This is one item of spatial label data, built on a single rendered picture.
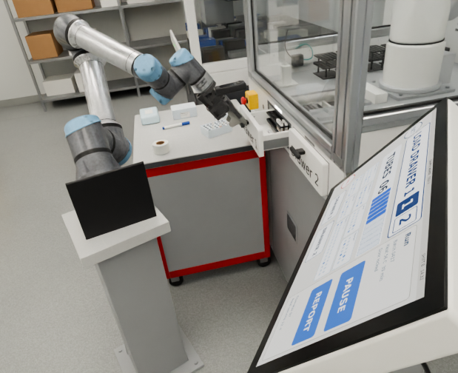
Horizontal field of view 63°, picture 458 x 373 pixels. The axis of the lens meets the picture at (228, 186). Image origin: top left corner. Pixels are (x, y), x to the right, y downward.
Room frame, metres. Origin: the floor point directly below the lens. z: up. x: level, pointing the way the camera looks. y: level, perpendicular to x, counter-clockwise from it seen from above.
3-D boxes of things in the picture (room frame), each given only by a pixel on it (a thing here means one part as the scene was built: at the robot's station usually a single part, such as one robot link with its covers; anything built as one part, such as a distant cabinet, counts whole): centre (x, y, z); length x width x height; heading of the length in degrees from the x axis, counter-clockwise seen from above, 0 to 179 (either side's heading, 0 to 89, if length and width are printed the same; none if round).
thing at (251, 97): (1.70, -0.15, 0.88); 0.07 x 0.05 x 0.07; 8
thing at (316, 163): (1.07, -0.26, 0.87); 0.29 x 0.02 x 0.11; 8
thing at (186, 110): (1.91, 0.19, 0.79); 0.13 x 0.09 x 0.05; 100
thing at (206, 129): (1.64, 0.03, 0.78); 0.12 x 0.08 x 0.04; 116
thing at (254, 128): (1.36, -0.11, 0.87); 0.29 x 0.02 x 0.11; 8
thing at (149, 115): (1.91, 0.37, 0.78); 0.15 x 0.10 x 0.04; 11
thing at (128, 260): (1.02, 0.39, 0.38); 0.30 x 0.30 x 0.76; 29
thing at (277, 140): (1.39, -0.32, 0.86); 0.40 x 0.26 x 0.06; 98
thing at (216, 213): (1.74, 0.14, 0.38); 0.62 x 0.58 x 0.76; 8
